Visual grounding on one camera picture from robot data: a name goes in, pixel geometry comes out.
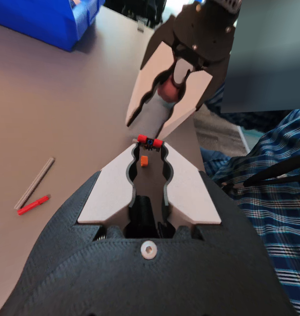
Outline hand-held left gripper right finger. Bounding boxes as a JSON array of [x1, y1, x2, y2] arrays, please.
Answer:
[[161, 142, 222, 226]]

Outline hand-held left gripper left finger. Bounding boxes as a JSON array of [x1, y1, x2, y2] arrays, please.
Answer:
[[77, 143, 140, 224]]

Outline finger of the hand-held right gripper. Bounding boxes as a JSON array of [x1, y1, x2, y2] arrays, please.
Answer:
[[156, 68, 214, 139], [125, 41, 177, 128]]

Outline small lego assembly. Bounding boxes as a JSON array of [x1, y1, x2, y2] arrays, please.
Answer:
[[132, 134, 164, 151]]

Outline grey lego axle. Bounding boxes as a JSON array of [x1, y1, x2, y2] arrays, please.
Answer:
[[14, 157, 56, 210]]

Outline short red lego axle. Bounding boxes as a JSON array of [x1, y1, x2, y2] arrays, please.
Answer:
[[17, 195, 51, 216]]

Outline person's right hand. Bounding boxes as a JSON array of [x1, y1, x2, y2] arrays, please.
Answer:
[[157, 74, 183, 102]]

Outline person's plaid shirt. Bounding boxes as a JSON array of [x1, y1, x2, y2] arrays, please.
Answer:
[[200, 81, 300, 316]]

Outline blue plastic bin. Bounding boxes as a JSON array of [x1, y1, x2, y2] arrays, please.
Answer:
[[0, 0, 106, 53]]

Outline black strap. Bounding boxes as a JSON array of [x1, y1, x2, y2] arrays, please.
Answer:
[[221, 153, 300, 196]]

